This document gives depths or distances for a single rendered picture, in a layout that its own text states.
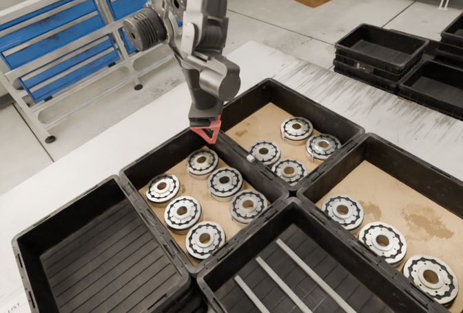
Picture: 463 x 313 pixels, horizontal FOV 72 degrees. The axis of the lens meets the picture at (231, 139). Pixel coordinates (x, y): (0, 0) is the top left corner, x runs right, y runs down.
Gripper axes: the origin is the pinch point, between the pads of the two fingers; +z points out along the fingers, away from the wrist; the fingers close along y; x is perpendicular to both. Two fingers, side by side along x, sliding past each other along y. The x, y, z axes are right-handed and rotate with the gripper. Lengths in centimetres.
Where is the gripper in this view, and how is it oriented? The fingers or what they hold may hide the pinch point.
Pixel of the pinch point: (213, 131)
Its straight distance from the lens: 77.7
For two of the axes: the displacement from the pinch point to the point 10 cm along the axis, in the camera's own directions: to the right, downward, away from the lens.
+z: 1.4, 7.0, 7.0
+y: 1.0, -7.1, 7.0
